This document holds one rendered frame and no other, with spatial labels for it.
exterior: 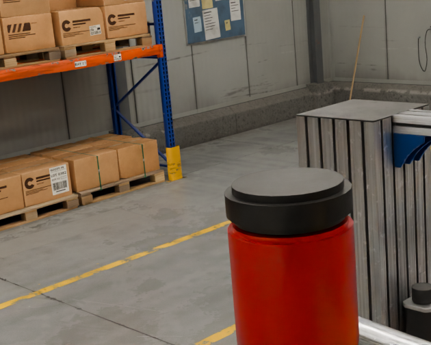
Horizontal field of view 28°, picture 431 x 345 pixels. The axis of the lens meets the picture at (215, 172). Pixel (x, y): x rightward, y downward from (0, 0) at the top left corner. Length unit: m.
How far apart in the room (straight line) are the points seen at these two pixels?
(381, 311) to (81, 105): 8.99
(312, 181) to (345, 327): 0.06
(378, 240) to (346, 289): 1.86
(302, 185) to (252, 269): 0.04
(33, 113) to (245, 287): 10.32
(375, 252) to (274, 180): 1.88
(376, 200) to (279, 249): 1.85
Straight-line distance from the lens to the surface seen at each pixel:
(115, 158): 9.77
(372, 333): 2.08
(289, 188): 0.32
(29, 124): 10.61
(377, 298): 2.25
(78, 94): 10.98
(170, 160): 10.12
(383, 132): 2.15
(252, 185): 0.33
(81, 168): 9.52
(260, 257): 0.32
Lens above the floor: 2.42
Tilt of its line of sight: 13 degrees down
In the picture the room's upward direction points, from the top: 5 degrees counter-clockwise
